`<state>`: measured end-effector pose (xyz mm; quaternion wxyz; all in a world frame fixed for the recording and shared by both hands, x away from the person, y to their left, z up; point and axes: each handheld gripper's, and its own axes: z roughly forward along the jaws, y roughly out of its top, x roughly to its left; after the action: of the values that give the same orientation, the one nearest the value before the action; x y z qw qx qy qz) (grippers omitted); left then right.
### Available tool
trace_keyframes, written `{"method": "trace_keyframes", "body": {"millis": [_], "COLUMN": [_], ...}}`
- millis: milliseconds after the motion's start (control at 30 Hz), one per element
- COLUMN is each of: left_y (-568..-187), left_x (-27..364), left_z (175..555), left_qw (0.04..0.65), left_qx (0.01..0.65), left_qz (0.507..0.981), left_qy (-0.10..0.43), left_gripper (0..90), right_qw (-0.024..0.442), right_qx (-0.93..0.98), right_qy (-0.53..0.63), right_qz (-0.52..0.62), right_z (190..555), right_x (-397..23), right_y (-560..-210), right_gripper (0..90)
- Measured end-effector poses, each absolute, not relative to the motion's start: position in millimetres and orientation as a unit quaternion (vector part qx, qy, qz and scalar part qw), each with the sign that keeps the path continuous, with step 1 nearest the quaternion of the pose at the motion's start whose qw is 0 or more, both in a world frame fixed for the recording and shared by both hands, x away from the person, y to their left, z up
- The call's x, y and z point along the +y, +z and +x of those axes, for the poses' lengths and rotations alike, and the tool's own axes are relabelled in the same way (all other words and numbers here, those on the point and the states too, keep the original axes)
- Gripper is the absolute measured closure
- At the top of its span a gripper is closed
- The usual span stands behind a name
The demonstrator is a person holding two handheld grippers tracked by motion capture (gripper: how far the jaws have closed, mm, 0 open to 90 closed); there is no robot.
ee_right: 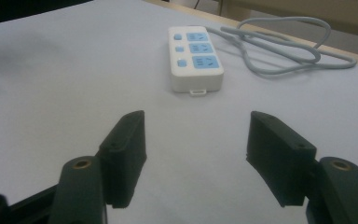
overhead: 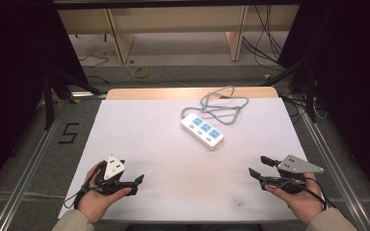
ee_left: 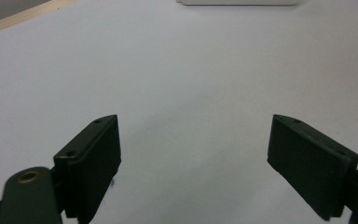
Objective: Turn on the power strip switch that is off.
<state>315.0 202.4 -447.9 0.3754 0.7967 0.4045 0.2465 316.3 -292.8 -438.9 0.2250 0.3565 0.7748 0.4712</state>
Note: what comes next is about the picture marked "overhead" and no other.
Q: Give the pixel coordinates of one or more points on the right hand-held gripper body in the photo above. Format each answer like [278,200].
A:
[297,166]

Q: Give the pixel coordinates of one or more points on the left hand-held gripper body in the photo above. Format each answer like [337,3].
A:
[114,168]

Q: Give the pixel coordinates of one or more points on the person's right hand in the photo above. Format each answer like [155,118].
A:
[302,202]

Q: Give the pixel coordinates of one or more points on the person's left hand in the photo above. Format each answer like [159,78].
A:
[98,202]

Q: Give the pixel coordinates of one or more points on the white table cover sheet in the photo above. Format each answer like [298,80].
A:
[160,179]

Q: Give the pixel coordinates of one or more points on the white power strip blue sockets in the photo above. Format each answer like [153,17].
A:
[202,131]

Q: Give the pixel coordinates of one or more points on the black metal stand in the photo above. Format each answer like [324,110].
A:
[310,96]
[48,102]

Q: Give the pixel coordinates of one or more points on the wooden table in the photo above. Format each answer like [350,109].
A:
[160,93]

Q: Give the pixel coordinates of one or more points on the dark curtain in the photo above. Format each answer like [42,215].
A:
[353,80]
[16,80]

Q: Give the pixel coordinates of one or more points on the aluminium floor rail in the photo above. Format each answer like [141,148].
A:
[337,166]
[29,166]

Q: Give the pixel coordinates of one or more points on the light wooden desk frame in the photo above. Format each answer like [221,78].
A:
[179,17]

